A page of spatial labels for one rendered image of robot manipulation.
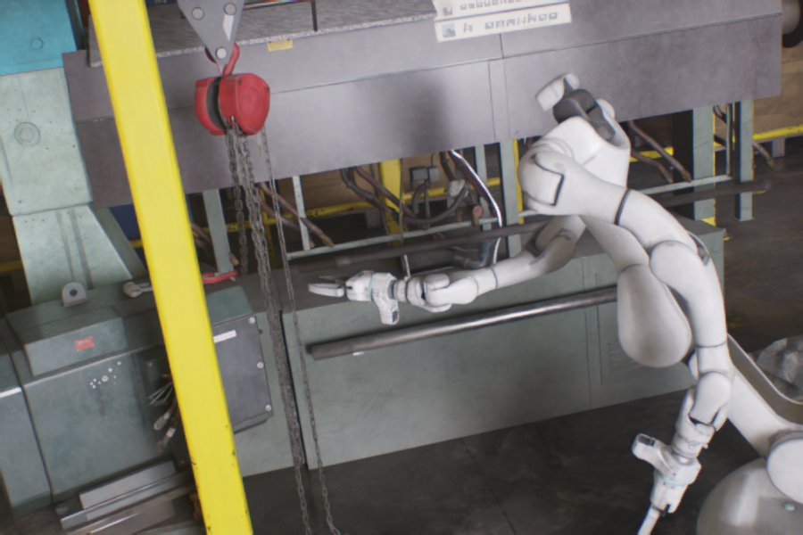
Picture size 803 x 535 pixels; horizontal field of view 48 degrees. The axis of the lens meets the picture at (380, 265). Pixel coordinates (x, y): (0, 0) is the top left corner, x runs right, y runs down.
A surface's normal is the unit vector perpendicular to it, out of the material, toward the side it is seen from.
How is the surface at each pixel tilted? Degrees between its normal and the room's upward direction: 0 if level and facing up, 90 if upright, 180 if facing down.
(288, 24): 30
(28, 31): 90
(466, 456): 0
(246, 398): 90
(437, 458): 0
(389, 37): 78
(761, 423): 90
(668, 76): 90
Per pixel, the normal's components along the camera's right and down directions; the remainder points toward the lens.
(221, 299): 0.27, -0.51
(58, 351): 0.51, 0.22
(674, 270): -0.42, 0.41
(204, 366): 0.19, 0.29
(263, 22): -0.01, -0.66
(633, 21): 0.16, 0.09
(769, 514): -0.12, -0.94
